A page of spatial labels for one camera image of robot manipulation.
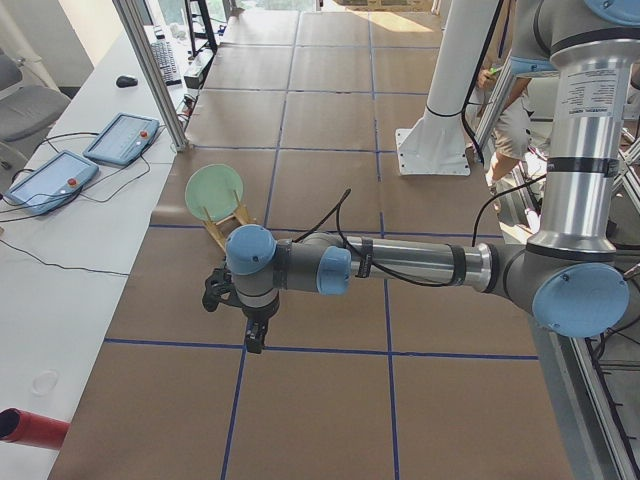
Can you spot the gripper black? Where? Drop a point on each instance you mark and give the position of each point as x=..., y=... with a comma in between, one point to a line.
x=258, y=314

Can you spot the light green plate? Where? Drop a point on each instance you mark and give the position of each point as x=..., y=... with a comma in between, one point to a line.
x=213, y=192

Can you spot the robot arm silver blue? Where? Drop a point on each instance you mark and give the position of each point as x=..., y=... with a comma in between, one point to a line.
x=564, y=276

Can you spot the wooden dish rack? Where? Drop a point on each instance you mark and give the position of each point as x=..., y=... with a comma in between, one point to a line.
x=239, y=215

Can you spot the far blue teach pendant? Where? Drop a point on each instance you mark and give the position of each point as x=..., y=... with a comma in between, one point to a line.
x=123, y=140

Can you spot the blue teach pendant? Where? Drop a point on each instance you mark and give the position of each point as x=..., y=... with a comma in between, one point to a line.
x=53, y=183
x=123, y=140

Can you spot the near blue teach pendant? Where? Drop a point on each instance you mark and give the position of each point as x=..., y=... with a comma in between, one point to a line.
x=53, y=183

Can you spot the red cylinder tube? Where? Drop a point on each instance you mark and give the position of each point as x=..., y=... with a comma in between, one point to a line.
x=31, y=429

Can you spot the black computer mouse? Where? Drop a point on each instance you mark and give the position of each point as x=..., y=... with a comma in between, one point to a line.
x=126, y=81

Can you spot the black keyboard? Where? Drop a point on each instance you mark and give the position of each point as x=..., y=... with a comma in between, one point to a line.
x=163, y=54

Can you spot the grey office chair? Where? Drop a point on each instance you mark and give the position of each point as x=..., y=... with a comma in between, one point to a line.
x=28, y=112

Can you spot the person in beige shorts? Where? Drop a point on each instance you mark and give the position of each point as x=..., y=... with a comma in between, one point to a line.
x=512, y=134

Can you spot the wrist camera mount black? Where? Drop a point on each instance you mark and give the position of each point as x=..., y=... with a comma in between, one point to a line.
x=219, y=289

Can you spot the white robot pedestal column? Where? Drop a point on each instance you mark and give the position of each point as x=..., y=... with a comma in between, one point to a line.
x=435, y=145

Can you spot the aluminium frame post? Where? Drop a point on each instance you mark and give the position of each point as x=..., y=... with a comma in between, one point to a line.
x=132, y=23

